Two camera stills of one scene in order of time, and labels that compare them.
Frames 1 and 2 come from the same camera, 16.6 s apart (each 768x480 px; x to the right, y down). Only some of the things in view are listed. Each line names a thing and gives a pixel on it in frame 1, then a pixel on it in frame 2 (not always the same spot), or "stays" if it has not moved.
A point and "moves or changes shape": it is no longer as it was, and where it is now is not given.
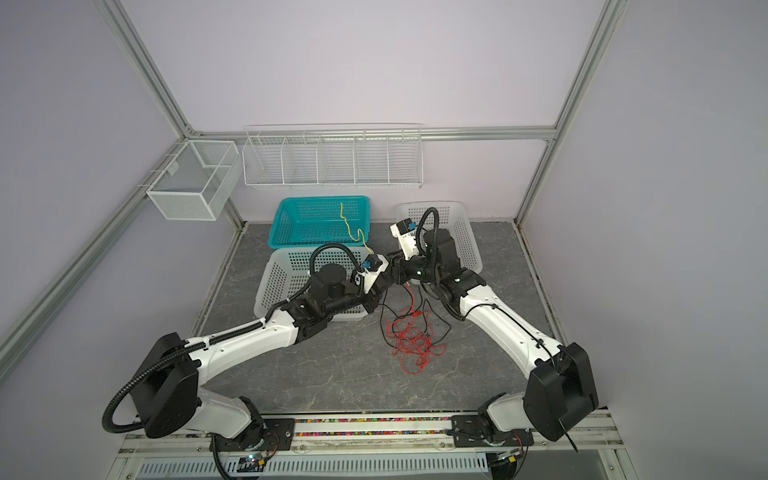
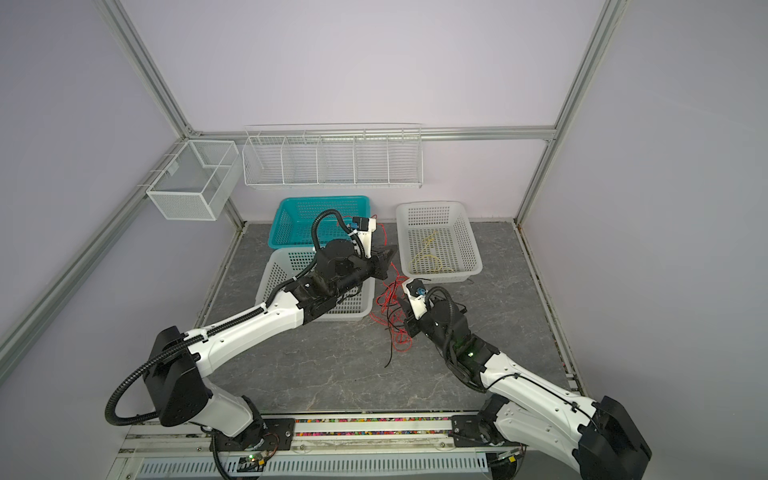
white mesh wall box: x=199 y=181 stays
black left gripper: x=375 y=294 -> x=380 y=260
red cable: x=412 y=331 moves or changes shape
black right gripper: x=398 y=264 -> x=413 y=323
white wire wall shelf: x=335 y=156 stays
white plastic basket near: x=286 y=269 stays
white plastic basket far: x=454 y=218 stays
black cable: x=403 y=315 moves or changes shape
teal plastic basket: x=307 y=222 stays
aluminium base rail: x=370 y=447 stays
